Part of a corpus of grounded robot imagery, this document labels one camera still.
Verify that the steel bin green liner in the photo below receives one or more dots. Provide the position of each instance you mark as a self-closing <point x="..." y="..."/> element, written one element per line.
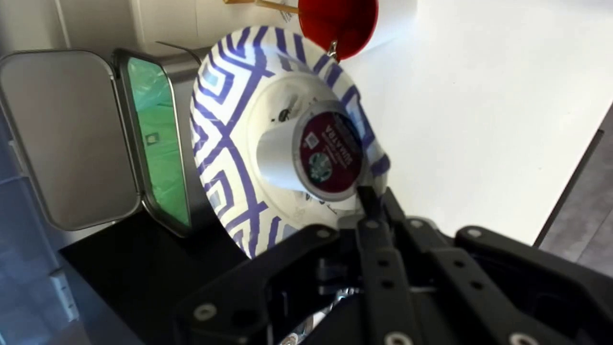
<point x="107" y="138"/>

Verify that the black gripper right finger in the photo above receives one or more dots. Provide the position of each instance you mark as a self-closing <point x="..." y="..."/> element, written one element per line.
<point x="492" y="280"/>

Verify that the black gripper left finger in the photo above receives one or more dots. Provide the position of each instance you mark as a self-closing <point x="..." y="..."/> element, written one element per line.
<point x="388" y="305"/>

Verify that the blue patterned paper bowl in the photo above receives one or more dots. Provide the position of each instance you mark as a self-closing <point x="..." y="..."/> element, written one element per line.
<point x="252" y="80"/>

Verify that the red round cup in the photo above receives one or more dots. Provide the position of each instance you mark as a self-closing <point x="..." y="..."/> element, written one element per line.
<point x="346" y="25"/>

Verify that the Starbucks coffee pod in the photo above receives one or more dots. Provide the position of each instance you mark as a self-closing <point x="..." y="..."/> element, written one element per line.
<point x="319" y="151"/>

